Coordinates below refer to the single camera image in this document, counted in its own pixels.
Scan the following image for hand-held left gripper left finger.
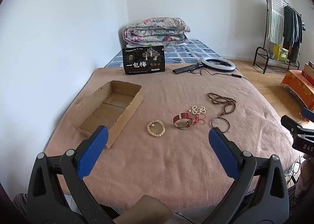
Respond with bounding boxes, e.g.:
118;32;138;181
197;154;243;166
26;125;116;224

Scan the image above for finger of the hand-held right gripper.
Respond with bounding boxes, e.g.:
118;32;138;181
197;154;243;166
281;115;314;137
301;107;314;120

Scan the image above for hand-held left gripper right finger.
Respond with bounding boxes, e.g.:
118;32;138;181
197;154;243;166
204;127;290;224

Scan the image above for thin metal bangle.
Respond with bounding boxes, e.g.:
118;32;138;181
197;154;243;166
211;116;230;133

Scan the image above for red string pendant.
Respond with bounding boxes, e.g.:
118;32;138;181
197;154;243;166
190;114;206;125

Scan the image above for white pearl bracelet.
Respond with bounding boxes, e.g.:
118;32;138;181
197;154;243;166
189;105;206;115

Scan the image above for cardboard box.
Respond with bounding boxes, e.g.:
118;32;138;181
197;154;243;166
69;80;144;149

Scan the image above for brown wooden bead necklace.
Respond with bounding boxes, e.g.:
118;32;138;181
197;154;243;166
207;92;236;117

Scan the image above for red strap wristwatch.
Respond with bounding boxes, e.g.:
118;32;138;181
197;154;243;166
172;113;194;131

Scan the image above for cream bead bracelet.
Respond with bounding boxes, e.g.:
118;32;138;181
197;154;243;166
147;120;166;138

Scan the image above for red boxes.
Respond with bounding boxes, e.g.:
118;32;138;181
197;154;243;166
301;61;314;80

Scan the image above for pink blanket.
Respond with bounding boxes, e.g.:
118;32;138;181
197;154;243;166
45;66;306;212

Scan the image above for yellow box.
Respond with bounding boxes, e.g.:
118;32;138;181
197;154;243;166
273;45;289;63

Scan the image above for black metal clothes rack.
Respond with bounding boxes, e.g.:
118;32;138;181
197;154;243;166
253;0;303;74

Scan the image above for person's leg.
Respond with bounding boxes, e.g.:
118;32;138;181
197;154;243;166
115;195;174;224

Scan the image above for black folded tripod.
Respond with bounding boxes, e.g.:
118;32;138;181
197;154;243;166
172;63;204;74

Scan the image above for dark hanging clothes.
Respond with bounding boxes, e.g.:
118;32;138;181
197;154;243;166
282;5;303;63

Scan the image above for black printed snack packet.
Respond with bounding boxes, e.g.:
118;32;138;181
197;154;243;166
122;45;166;75

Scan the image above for blue checked mattress sheet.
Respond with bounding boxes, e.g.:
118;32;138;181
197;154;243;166
105;39;222;68

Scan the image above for folded floral quilt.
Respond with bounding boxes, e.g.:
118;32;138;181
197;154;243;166
123;17;191;45

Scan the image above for black ring light cable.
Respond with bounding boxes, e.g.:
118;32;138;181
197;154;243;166
196;68;248;80

